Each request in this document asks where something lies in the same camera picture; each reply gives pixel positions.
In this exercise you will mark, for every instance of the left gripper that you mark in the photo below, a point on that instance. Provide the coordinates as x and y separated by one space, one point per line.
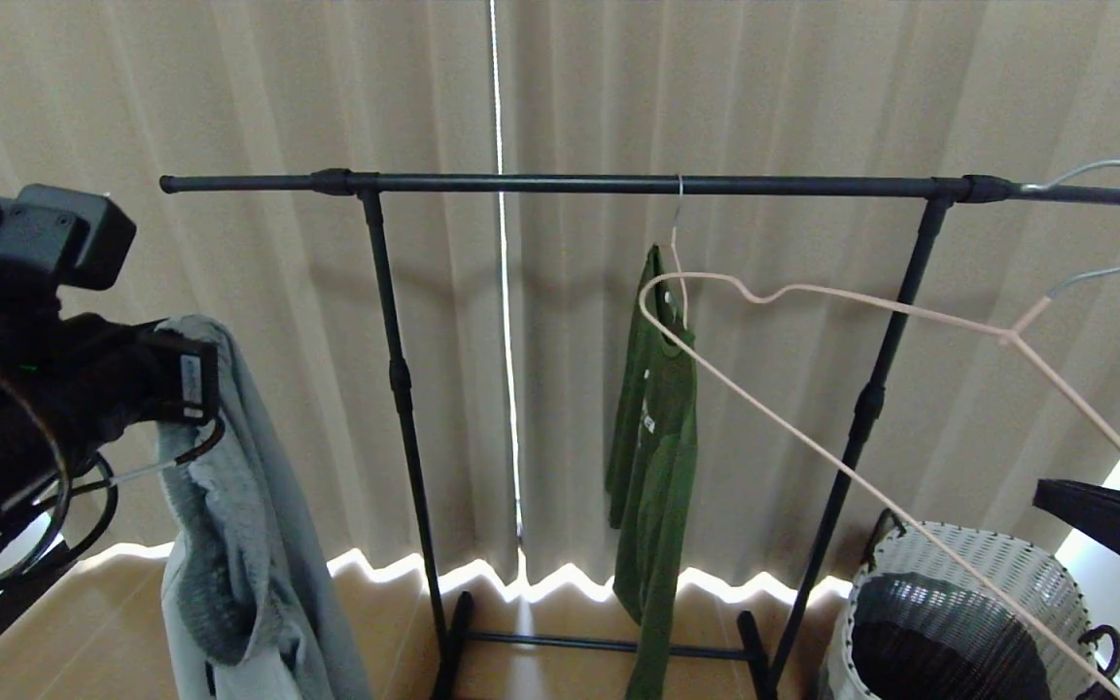
113 379

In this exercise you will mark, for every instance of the pale grey shorts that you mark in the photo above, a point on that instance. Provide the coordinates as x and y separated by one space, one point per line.
259 544

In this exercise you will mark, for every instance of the green printed t-shirt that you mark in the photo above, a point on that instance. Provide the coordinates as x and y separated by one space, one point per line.
657 457

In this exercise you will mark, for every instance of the pink clothes hanger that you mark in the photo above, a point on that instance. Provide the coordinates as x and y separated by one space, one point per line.
813 449
675 243

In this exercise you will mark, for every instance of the black clothes rack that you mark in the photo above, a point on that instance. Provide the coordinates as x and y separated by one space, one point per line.
618 184

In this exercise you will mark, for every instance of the white laundry basket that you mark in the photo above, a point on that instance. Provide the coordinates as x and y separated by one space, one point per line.
988 574

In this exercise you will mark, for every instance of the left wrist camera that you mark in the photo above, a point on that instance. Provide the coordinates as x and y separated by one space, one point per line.
64 238

